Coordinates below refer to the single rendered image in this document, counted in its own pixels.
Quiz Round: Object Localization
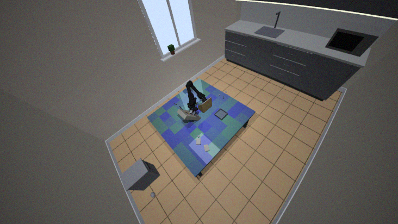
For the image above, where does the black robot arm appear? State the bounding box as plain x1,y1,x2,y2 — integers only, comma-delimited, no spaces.
186,80,207,109

